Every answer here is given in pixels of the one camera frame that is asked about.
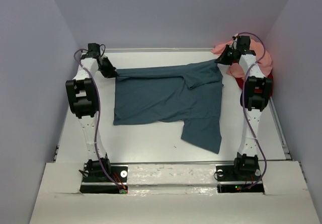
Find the pink t shirt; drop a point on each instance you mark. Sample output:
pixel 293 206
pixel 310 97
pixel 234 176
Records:
pixel 236 70

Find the metal right side rail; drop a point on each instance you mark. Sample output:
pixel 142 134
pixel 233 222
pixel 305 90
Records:
pixel 280 133

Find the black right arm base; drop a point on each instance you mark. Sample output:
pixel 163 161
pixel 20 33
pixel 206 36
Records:
pixel 243 176

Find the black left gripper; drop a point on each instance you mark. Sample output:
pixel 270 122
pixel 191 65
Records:
pixel 111 72

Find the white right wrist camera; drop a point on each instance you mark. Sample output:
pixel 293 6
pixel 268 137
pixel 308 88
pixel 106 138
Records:
pixel 233 45

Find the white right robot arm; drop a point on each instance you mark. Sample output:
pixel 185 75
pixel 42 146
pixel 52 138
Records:
pixel 255 93

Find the metal front table rail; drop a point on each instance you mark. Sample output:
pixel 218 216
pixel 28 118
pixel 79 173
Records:
pixel 182 162

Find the teal blue t shirt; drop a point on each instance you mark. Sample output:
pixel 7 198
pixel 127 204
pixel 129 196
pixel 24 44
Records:
pixel 189 93

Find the metal table rail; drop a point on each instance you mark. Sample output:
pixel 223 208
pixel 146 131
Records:
pixel 182 162
pixel 125 50

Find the metal left side rail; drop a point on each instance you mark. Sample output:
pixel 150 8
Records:
pixel 56 150

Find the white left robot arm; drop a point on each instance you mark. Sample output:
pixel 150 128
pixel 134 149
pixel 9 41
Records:
pixel 83 96

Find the metal back table rail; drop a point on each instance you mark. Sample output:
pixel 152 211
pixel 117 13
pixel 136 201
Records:
pixel 125 50

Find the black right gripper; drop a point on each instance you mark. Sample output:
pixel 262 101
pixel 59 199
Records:
pixel 223 59

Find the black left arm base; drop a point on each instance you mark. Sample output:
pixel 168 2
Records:
pixel 103 178

